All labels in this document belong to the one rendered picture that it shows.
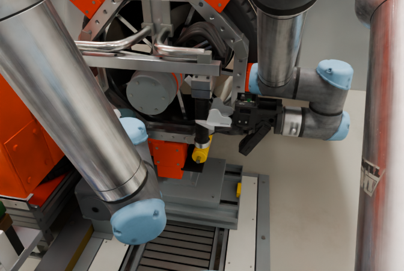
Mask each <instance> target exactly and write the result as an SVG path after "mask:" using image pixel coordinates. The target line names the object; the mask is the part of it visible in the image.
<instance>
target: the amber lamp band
mask: <svg viewBox="0 0 404 271"><path fill-rule="evenodd" d="M12 223H13V221H12V219H11V217H10V215H9V214H8V213H6V215H5V216H4V217H3V218H2V219H1V220H0V230H2V231H4V232H6V231H7V230H8V228H9V227H10V226H11V224H12Z"/></svg>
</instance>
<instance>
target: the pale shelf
mask: <svg viewBox="0 0 404 271"><path fill-rule="evenodd" d="M12 226H13V228H14V230H15V232H16V234H17V235H18V237H19V239H20V241H21V242H22V244H23V246H24V248H26V250H25V252H24V253H23V254H22V256H21V257H20V258H19V259H18V260H17V261H16V262H15V264H14V265H13V266H12V268H11V269H10V270H9V271H18V270H19V269H20V268H21V266H22V264H23V263H24V262H25V261H26V259H27V258H28V257H29V255H30V253H31V252H32V251H33V249H34V248H35V247H36V245H37V244H38V242H39V241H40V240H41V238H42V237H43V233H42V231H41V230H36V229H32V228H26V227H19V226H15V225H12Z"/></svg>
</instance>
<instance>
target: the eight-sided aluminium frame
mask: <svg viewBox="0 0 404 271"><path fill-rule="evenodd" d="M127 1H128V0H105V1H104V2H103V4H102V5H101V6H100V8H99V9H98V10H97V11H96V13H95V14H94V16H93V17H92V18H91V20H90V21H89V22H88V24H87V25H86V27H85V28H84V29H83V30H82V31H81V33H80V35H79V36H78V39H79V40H80V41H100V40H99V36H100V35H101V34H102V32H103V31H104V30H105V29H106V27H107V26H108V25H109V24H110V23H111V21H112V20H113V18H114V17H115V16H116V15H117V14H118V12H119V11H120V10H121V9H122V7H123V6H124V5H125V3H126V2H127ZM151 1H161V0H151ZM170 1H176V2H189V3H190V4H191V5H192V6H193V7H194V8H195V9H196V10H197V11H198V12H199V13H200V15H201V16H202V17H203V18H204V19H205V20H206V21H207V22H210V23H212V24H214V25H215V27H216V28H217V30H218V31H219V33H220V35H221V37H222V39H223V40H224V41H225V42H226V43H227V44H228V45H229V46H230V47H231V48H232V49H233V51H234V63H233V82H232V92H231V100H230V101H228V102H227V103H226V104H225V106H229V107H232V108H233V110H234V106H235V100H237V92H239V93H244V92H245V78H246V68H247V61H248V53H249V40H248V39H247V38H246V37H245V35H244V33H242V32H241V31H240V30H239V28H238V27H237V26H236V25H235V24H234V23H233V22H232V21H231V20H230V18H229V17H228V16H227V15H226V14H225V13H224V12H223V11H222V12H221V13H218V12H217V11H216V10H215V9H214V8H213V7H212V6H210V5H209V4H208V3H207V2H206V1H204V0H170ZM97 71H98V75H97V76H96V77H95V78H96V80H97V82H98V83H99V85H100V87H101V89H102V91H103V92H104V94H105V96H106V98H107V99H108V101H109V103H110V104H111V106H112V108H113V109H121V108H127V109H131V110H133V111H134V112H135V113H136V118H137V119H139V120H141V121H142V122H143V123H144V125H145V129H146V132H147V134H148V138H151V139H156V140H161V141H171V142H182V143H188V144H194V138H195V126H186V125H179V124H168V123H157V122H150V121H146V120H145V119H144V118H143V117H142V116H140V114H139V113H137V112H136V111H135V110H134V109H132V108H131V107H130V106H129V105H128V104H127V103H126V102H125V101H124V100H122V99H121V98H120V97H119V96H118V95H116V93H115V92H113V91H112V90H111V89H110V88H109V86H108V80H107V77H106V70H105V67H97Z"/></svg>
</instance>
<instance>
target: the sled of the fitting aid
mask: <svg viewBox="0 0 404 271"><path fill-rule="evenodd" d="M242 174H243V165H234V164H228V163H226V166H225V173H224V180H223V184H222V191H221V198H220V202H219V209H213V208H208V207H201V206H193V205H188V204H180V203H175V202H167V201H164V203H165V208H164V209H165V214H166V218H167V219H168V220H173V221H180V222H188V223H192V224H200V225H207V226H212V227H220V228H227V229H232V230H237V225H238V218H239V206H240V193H241V186H242Z"/></svg>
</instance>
